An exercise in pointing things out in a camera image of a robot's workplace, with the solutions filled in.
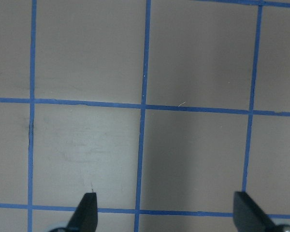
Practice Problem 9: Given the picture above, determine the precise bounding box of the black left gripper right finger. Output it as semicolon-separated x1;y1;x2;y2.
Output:
233;191;276;232

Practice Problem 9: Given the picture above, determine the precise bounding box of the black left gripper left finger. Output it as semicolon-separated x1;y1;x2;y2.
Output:
66;192;98;232

